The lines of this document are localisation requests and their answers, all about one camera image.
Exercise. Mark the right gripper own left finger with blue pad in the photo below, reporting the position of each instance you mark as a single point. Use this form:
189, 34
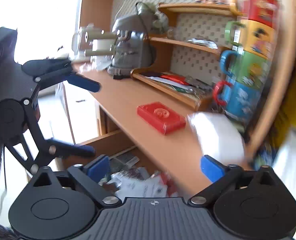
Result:
86, 178

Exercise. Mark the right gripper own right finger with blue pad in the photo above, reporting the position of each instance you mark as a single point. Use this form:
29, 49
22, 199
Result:
221, 176

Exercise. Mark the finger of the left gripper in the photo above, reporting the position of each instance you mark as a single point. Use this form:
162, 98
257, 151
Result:
49, 72
63, 150

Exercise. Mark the red gift box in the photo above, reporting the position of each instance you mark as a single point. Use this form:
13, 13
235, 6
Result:
162, 118

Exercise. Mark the white plastic bag bundle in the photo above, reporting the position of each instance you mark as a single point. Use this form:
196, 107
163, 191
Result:
218, 137

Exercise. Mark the blue cartoon mug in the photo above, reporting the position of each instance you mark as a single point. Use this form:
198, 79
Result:
238, 101

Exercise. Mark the grey espresso machine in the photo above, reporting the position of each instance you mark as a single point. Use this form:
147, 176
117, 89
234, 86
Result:
125, 48

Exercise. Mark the yellow snack bag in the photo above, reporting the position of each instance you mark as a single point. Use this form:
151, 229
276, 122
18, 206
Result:
286, 117

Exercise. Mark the wooden shelf cabinet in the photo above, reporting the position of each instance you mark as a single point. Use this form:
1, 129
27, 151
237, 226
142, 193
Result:
178, 152

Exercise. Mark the green cartoon mug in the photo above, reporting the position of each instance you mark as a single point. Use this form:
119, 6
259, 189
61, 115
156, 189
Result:
246, 68

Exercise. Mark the small wooden tiered rack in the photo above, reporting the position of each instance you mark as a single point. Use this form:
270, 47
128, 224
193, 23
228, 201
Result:
164, 43

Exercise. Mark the yellow cartoon mug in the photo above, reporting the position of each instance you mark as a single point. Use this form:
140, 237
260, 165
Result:
252, 36

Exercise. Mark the red cartoon mug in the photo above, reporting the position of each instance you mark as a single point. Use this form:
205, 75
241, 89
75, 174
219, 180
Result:
262, 11

